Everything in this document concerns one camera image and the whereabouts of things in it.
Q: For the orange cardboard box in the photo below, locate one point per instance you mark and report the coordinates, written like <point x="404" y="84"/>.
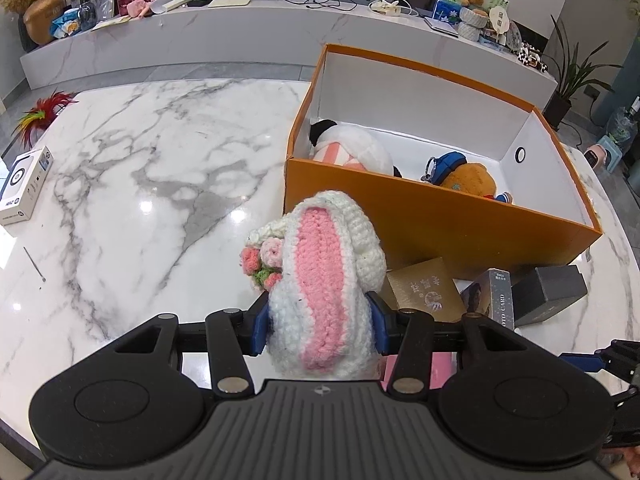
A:
<point x="425" y="220"/>

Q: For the white device package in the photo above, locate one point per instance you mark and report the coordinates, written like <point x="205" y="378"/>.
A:
<point x="25" y="180"/>

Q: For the potted long-leaf plant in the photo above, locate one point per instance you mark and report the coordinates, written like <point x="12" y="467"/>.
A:
<point x="570" y="80"/>

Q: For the small pink device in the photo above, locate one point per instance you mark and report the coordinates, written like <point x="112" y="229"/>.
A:
<point x="595" y="157"/>

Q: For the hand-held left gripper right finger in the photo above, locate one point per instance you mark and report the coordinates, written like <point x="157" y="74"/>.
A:
<point x="378" y="325"/>

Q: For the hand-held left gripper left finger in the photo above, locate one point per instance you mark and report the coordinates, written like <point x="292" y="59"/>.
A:
<point x="260" y="324"/>

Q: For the golden gourd vase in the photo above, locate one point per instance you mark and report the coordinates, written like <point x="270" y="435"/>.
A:
<point x="44" y="20"/>

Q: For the grey notebook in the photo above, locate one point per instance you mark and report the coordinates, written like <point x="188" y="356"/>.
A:
<point x="440" y="27"/>

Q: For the pink card wallet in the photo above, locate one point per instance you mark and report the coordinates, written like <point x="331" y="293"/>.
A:
<point x="440" y="367"/>

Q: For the green picture card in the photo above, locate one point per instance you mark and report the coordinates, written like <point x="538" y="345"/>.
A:
<point x="447" y="0"/>

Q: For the gold card box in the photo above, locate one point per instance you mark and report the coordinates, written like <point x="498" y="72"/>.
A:
<point x="420" y="290"/>

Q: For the white round hand fan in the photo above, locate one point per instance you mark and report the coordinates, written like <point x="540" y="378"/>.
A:
<point x="500" y="25"/>

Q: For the blue snack packet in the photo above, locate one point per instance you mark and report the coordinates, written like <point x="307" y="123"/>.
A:
<point x="65" y="22"/>

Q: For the stacked ceramic cups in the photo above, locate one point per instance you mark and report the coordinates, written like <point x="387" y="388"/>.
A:
<point x="472" y="22"/>

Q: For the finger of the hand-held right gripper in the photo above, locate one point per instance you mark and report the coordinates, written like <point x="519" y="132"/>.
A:
<point x="582" y="362"/>

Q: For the silver photo card box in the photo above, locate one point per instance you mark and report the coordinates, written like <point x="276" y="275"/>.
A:
<point x="492" y="300"/>

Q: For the small pink plush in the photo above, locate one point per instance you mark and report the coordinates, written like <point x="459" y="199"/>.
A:
<point x="136" y="8"/>

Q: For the black small box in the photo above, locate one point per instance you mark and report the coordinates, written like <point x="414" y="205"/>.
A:
<point x="550" y="290"/>

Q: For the plant in plastic bag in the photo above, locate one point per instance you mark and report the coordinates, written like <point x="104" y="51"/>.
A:
<point x="625" y="125"/>

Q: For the panda plush toy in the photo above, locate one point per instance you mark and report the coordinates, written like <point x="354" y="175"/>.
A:
<point x="360" y="147"/>

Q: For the white plastic tray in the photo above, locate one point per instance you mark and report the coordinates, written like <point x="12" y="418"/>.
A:
<point x="170" y="0"/>

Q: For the brown bear plush toy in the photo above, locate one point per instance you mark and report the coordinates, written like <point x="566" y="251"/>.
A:
<point x="472" y="180"/>

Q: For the white pink crochet bunny toy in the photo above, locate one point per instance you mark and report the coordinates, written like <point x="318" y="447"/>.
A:
<point x="320" y="280"/>

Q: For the yellow paper sheet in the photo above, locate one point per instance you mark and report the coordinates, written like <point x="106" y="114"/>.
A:
<point x="110" y="23"/>

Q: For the colourful feather bunch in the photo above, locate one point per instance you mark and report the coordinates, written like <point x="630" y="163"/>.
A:
<point x="42" y="110"/>

